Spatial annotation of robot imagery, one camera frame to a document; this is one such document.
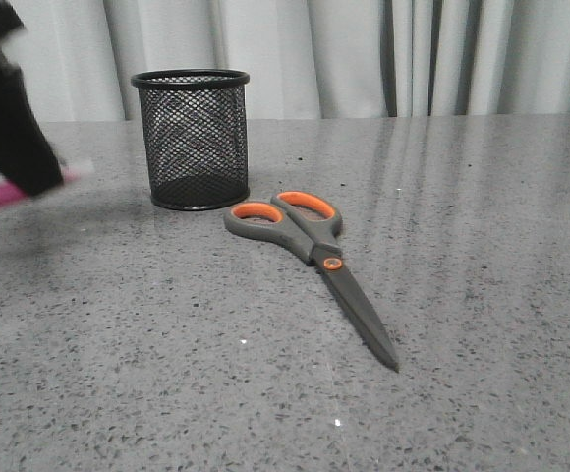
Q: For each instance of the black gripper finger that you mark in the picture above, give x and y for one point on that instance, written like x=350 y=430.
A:
x=26 y=158

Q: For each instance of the grey orange scissors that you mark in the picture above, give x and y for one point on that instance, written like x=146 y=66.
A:
x=308 y=226

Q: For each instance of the black mesh pen bin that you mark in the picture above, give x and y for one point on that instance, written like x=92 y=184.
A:
x=194 y=128

